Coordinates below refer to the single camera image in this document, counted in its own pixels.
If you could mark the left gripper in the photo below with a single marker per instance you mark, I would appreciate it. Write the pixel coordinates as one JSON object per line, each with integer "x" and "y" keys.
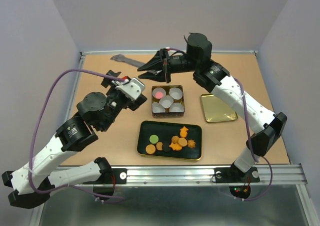
{"x": 108, "y": 82}

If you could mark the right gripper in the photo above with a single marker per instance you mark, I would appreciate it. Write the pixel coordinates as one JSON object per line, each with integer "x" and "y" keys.
{"x": 161, "y": 58}

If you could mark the pink round cookie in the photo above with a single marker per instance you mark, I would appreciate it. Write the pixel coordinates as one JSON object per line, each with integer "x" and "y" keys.
{"x": 159, "y": 95}

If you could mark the metal tongs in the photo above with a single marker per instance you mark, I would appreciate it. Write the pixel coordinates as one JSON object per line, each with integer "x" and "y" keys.
{"x": 124, "y": 59}

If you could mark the orange fish cookie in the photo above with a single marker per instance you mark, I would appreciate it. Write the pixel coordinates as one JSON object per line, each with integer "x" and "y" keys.
{"x": 175, "y": 147}
{"x": 183, "y": 132}

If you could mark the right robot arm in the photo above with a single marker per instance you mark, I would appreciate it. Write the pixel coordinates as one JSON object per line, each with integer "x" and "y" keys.
{"x": 264, "y": 127}

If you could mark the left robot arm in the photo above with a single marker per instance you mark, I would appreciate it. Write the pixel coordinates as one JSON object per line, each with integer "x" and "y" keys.
{"x": 34, "y": 183}

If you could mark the white paper cup top-left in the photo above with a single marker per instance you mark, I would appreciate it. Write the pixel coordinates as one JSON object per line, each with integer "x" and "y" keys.
{"x": 158, "y": 90}

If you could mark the white paper cup top-right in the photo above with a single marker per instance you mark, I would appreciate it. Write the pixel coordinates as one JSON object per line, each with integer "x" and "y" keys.
{"x": 176, "y": 93}

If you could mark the square cookie tin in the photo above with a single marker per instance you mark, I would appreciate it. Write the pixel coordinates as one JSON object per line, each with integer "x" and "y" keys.
{"x": 168, "y": 114}

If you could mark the white paper cup centre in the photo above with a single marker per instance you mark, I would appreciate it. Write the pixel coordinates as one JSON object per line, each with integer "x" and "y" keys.
{"x": 166, "y": 101}

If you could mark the white paper cup bottom-left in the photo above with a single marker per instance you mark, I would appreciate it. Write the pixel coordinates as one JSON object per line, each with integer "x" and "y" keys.
{"x": 157, "y": 108}

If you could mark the white paper cup bottom-right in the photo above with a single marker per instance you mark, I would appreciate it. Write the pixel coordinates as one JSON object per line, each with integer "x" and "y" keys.
{"x": 177, "y": 108}

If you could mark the green round cookie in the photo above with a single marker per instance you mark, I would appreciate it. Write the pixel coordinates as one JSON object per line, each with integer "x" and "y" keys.
{"x": 153, "y": 139}

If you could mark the gold tin lid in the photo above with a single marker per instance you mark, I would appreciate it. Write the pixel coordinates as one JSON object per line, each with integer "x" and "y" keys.
{"x": 215, "y": 110}

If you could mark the brown swirl cookie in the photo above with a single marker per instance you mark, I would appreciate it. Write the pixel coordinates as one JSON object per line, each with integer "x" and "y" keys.
{"x": 175, "y": 139}

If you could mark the black serving tray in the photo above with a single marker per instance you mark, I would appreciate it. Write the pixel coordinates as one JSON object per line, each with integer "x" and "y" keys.
{"x": 165, "y": 131}

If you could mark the round sandwich biscuit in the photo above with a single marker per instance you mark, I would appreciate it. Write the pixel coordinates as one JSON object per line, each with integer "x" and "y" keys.
{"x": 182, "y": 142}

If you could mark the small brown cookie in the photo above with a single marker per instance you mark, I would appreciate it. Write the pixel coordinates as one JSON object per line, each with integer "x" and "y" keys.
{"x": 159, "y": 146}

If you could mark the black sandwich cookie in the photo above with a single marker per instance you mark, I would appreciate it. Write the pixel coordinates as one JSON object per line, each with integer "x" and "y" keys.
{"x": 166, "y": 148}

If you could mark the round waffle cookie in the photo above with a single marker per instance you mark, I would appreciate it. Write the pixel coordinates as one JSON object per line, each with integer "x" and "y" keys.
{"x": 150, "y": 149}

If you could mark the flower swirl cookie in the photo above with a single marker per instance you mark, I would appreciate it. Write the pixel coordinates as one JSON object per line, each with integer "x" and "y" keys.
{"x": 191, "y": 143}

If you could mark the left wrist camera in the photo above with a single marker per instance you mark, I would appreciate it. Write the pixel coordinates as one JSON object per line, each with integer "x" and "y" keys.
{"x": 132, "y": 88}

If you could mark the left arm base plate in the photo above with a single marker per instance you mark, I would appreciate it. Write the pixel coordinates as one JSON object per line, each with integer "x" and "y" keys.
{"x": 116, "y": 176}

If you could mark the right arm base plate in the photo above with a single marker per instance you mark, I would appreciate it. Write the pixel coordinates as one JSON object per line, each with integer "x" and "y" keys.
{"x": 232, "y": 174}

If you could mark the aluminium front rail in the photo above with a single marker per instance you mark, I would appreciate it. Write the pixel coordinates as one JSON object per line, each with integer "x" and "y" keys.
{"x": 140, "y": 176}

